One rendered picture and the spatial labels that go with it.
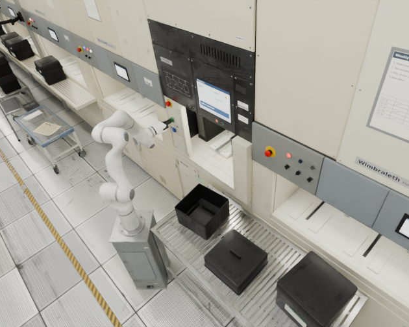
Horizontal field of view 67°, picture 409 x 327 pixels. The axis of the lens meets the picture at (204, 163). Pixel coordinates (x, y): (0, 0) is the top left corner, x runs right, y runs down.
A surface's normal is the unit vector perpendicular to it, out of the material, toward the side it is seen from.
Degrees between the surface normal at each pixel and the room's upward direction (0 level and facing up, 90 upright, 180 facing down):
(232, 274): 0
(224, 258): 0
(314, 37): 90
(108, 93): 90
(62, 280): 0
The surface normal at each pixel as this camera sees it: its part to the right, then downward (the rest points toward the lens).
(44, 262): -0.10, -0.72
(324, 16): -0.73, 0.52
